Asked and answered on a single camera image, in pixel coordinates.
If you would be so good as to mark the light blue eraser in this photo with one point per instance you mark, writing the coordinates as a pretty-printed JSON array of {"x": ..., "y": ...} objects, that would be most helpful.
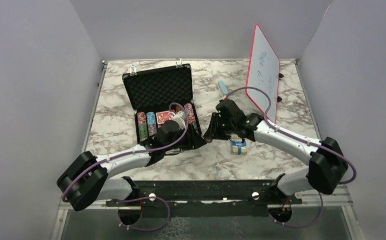
[{"x": 222, "y": 88}]

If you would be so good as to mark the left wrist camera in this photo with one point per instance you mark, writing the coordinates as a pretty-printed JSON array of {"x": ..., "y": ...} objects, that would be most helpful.
[{"x": 180, "y": 118}]

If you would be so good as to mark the blue boxed card deck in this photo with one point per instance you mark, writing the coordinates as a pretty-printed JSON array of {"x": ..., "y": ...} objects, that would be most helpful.
[{"x": 238, "y": 145}]

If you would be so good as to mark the green chip row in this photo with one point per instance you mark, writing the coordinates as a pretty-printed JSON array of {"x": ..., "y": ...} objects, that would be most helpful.
[{"x": 143, "y": 132}]

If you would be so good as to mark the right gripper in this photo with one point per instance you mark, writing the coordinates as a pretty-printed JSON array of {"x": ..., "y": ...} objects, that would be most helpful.
[{"x": 213, "y": 131}]

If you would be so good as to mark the aluminium rail frame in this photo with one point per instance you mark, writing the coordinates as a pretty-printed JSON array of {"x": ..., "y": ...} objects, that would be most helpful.
[{"x": 189, "y": 210}]

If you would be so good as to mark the red playing card deck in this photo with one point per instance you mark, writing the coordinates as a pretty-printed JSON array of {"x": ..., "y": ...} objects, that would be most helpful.
[{"x": 163, "y": 116}]

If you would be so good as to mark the purple red chip row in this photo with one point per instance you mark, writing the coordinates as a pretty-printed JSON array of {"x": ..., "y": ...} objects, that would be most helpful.
[{"x": 191, "y": 116}]

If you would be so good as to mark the black poker case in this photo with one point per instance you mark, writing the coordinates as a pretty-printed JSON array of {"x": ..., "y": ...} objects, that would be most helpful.
[{"x": 153, "y": 90}]

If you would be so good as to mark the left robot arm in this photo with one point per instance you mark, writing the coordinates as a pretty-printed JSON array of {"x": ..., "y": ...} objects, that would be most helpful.
[{"x": 83, "y": 181}]

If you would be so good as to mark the pink framed whiteboard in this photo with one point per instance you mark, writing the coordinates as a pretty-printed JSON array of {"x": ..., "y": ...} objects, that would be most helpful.
[{"x": 263, "y": 75}]

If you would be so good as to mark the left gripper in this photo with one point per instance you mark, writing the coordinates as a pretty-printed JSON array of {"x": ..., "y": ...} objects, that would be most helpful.
[{"x": 193, "y": 140}]

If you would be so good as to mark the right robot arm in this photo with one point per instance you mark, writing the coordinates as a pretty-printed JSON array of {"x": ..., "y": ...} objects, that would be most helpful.
[{"x": 324, "y": 159}]

